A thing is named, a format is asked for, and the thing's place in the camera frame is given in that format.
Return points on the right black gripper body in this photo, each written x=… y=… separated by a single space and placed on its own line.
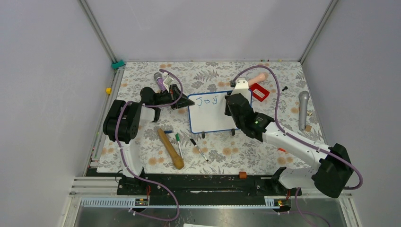
x=238 y=123

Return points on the blue-framed whiteboard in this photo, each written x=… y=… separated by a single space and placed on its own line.
x=208 y=113

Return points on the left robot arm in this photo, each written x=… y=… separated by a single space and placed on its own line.
x=123 y=119

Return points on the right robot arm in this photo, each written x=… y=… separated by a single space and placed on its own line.
x=329 y=169

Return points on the purple patterned microphone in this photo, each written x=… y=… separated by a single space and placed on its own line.
x=158 y=77

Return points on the red rectangular tray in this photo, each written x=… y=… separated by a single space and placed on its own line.
x=258 y=92

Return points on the pink plastic cylinder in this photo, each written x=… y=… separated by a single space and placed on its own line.
x=259 y=78

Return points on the green-capped marker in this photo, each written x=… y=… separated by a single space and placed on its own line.
x=179 y=145

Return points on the floral patterned table mat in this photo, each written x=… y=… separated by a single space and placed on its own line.
x=227 y=153

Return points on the black-capped marker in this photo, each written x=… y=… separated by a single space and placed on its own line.
x=199 y=150

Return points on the small yellow block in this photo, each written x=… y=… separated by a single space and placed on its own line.
x=108 y=90

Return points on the teal corner clip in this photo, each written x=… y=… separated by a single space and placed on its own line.
x=118 y=65

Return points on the silver grey microphone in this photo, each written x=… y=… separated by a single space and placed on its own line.
x=303 y=102

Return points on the brown cork cylinder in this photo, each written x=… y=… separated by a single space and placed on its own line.
x=242 y=175

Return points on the small wooden cube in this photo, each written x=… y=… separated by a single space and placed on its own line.
x=308 y=128

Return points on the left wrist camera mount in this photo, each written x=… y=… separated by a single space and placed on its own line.
x=168 y=81

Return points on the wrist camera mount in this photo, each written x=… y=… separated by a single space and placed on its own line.
x=168 y=81
x=242 y=87

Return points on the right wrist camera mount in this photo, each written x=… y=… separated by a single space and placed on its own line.
x=242 y=87

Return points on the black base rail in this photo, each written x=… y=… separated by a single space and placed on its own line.
x=194 y=190

